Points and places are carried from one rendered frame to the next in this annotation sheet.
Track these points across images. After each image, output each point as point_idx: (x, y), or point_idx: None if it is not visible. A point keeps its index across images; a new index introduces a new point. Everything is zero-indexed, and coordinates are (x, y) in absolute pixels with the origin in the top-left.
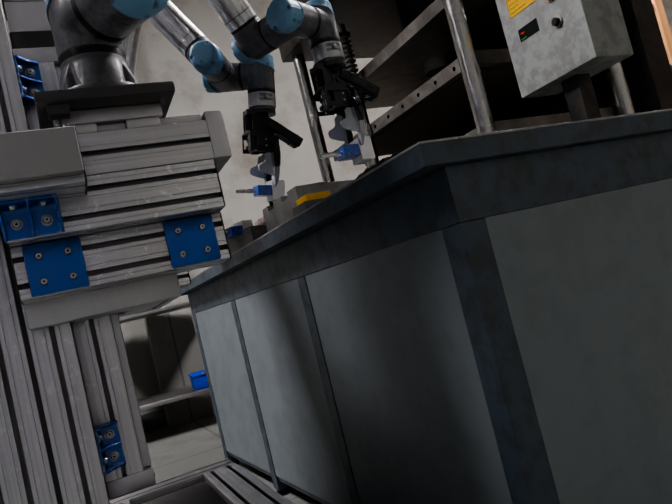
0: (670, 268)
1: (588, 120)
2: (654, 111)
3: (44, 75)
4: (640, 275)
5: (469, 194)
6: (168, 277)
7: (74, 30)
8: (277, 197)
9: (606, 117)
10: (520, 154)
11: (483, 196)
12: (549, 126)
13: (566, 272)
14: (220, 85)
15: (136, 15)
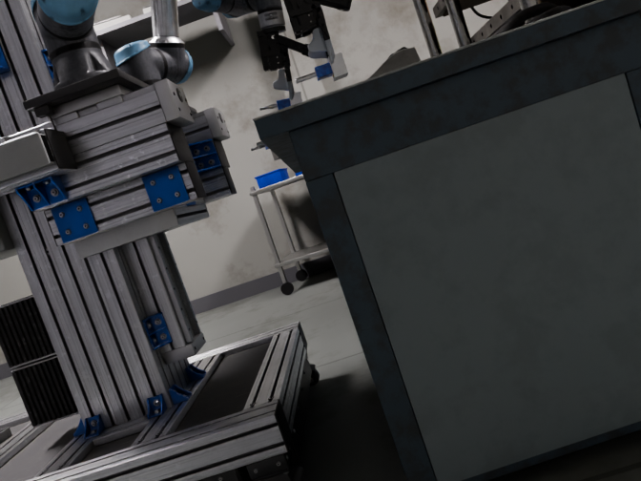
0: (574, 188)
1: (456, 50)
2: (557, 14)
3: None
4: (528, 201)
5: (316, 154)
6: (167, 212)
7: (50, 37)
8: None
9: (482, 40)
10: (375, 102)
11: (331, 153)
12: (403, 69)
13: (429, 210)
14: (232, 13)
15: (74, 23)
